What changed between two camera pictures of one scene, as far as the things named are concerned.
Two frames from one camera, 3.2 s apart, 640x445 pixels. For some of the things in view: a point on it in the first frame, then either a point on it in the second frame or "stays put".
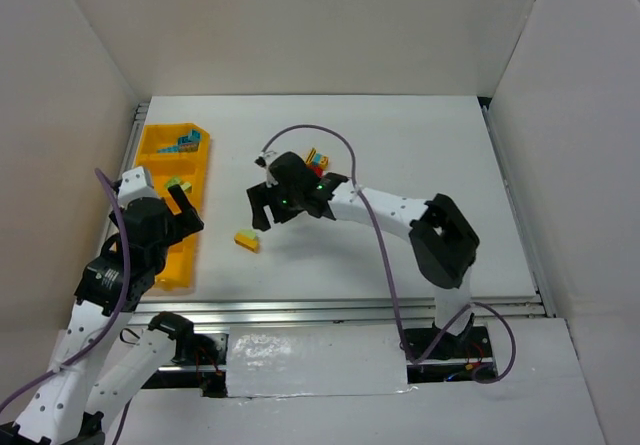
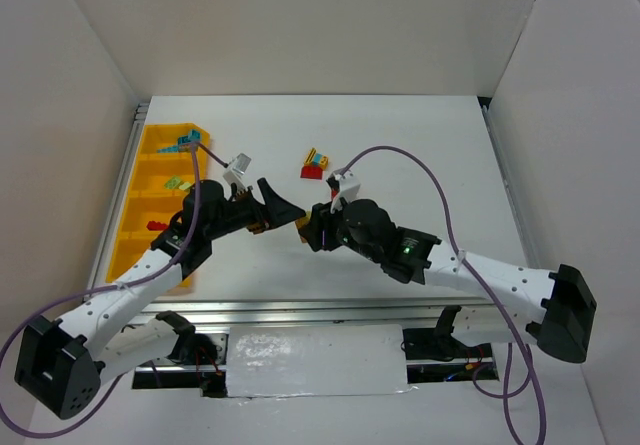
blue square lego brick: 194,136 stays put
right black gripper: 270,200 → 314,227
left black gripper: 173,220 → 257,207
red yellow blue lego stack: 317,162 stays put
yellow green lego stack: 247,239 → 301,224
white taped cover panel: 310,360 stays put
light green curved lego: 173,181 stays put
